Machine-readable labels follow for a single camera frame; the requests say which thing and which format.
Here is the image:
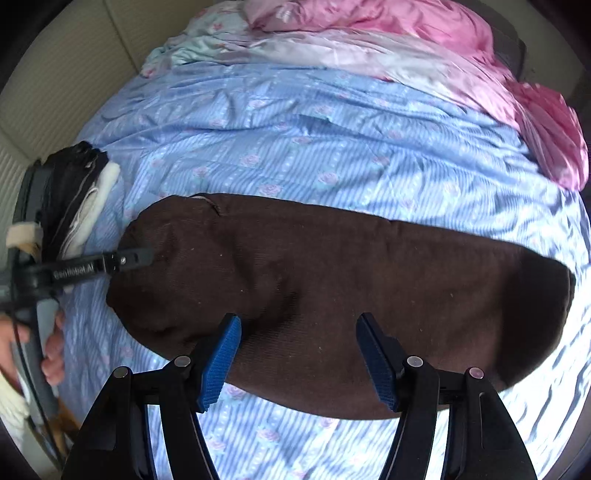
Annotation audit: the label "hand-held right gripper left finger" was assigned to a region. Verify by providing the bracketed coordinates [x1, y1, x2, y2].
[62, 314, 242, 480]

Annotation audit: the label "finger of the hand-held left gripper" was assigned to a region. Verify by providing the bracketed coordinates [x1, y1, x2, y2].
[113, 247, 154, 277]

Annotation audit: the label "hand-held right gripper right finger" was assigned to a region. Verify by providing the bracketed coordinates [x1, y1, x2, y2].
[356, 313, 539, 480]

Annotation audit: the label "brown pants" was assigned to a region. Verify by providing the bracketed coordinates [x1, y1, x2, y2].
[106, 193, 577, 422]

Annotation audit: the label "person's left hand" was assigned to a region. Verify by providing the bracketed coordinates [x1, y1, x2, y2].
[0, 311, 66, 387]

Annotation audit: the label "black folded garment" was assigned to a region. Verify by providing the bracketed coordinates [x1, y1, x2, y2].
[39, 141, 110, 260]

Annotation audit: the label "blue striped floral bed sheet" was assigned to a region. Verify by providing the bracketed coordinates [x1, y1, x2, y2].
[60, 60, 591, 480]

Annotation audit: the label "pink blanket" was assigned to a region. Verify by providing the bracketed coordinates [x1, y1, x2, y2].
[245, 0, 590, 192]

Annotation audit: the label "grey padded headboard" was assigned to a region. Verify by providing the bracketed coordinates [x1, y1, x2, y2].
[489, 21, 528, 80]

